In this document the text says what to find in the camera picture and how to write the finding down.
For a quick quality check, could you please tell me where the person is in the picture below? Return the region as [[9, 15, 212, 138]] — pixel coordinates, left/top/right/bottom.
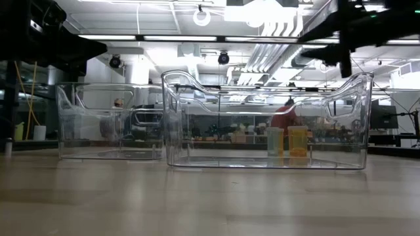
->
[[270, 98, 298, 128], [100, 98, 132, 140]]

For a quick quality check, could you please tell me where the amber bottle with orange pills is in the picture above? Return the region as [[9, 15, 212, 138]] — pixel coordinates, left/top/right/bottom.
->
[[287, 125, 309, 158]]

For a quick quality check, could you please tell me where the black vertical post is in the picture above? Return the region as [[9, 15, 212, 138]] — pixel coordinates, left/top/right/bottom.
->
[[5, 60, 19, 142]]

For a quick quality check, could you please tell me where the silver ventilation duct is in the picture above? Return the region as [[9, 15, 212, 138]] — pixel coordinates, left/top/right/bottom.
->
[[290, 54, 306, 69]]

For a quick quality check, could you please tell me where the clear plastic bin with handles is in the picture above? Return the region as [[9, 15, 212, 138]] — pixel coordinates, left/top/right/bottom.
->
[[160, 69, 375, 170], [55, 81, 165, 161]]

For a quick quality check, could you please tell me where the white hanging ring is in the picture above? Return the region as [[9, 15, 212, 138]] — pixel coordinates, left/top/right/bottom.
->
[[192, 8, 212, 28]]

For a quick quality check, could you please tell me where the yellow hanging cable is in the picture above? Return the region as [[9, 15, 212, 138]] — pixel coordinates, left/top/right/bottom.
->
[[14, 60, 41, 127], [26, 61, 38, 140]]

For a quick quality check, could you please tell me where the white bucket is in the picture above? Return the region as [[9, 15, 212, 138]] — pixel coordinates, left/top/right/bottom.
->
[[33, 125, 47, 142]]

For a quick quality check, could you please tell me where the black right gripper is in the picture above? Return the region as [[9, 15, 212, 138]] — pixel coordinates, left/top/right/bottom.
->
[[297, 0, 388, 79]]

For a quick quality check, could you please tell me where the black computer monitor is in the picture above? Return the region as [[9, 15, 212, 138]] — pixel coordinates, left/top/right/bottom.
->
[[370, 104, 399, 130]]

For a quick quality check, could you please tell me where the black desk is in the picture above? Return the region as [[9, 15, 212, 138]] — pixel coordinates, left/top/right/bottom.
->
[[367, 133, 420, 157]]

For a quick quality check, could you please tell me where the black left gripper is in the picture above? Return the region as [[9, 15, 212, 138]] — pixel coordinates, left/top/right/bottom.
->
[[0, 0, 108, 78]]

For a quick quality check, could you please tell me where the yellow-green container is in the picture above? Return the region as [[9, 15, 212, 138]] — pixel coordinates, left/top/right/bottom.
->
[[14, 121, 25, 142]]

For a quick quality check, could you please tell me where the black overhead frame bar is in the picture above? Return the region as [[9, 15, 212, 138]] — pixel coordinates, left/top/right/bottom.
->
[[77, 33, 420, 47]]

